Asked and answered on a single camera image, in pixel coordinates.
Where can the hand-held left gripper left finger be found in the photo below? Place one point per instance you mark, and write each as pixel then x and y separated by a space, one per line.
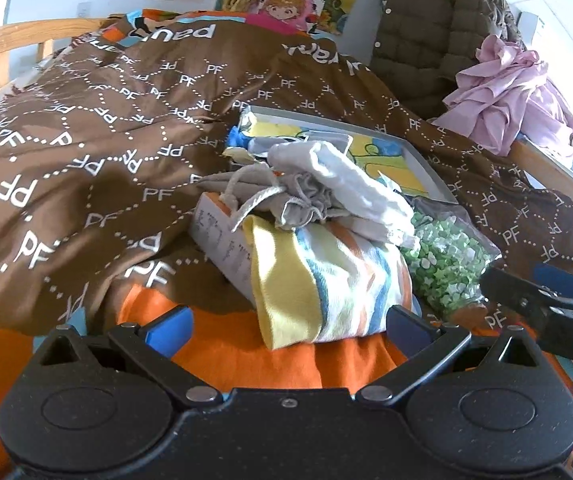
pixel 169 332

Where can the clear bag of green bits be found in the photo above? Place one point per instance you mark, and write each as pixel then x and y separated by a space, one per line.
pixel 441 260

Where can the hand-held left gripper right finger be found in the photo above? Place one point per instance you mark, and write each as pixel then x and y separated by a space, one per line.
pixel 411 331

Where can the brown and orange printed blanket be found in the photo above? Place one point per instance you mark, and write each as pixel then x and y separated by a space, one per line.
pixel 91 125

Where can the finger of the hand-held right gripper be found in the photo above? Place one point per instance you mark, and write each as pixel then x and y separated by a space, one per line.
pixel 531 305
pixel 566 280

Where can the grey sock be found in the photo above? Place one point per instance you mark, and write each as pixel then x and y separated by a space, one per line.
pixel 306 195

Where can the pink cloth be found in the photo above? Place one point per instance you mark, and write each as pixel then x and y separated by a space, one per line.
pixel 496 100

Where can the grey tray box cartoon print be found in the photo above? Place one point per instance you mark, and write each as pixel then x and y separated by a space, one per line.
pixel 396 160

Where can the white cardboard box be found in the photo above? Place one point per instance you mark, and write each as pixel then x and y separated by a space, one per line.
pixel 216 240

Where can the white wall switch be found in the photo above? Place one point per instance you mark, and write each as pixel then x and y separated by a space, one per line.
pixel 84 11

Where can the white sock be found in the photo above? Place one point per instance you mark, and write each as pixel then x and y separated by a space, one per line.
pixel 346 180

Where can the olive quilted jacket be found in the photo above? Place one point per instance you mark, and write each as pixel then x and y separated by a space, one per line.
pixel 426 35

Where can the yellow blue orange striped cloth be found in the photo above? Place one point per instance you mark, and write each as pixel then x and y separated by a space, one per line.
pixel 346 285

